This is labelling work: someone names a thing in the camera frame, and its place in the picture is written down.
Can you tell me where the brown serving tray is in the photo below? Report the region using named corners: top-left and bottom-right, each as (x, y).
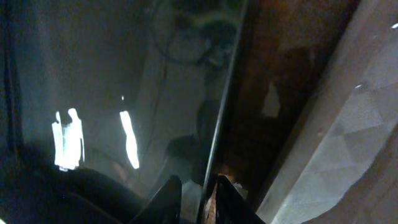
top-left (254, 0), bottom-right (398, 224)

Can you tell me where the black plastic tray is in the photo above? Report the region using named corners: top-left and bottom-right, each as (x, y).
top-left (1, 0), bottom-right (249, 223)

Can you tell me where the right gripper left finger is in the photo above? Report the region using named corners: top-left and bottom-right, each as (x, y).
top-left (129, 175), bottom-right (182, 224)

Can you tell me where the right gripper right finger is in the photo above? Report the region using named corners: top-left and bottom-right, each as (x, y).
top-left (215, 175), bottom-right (266, 224)

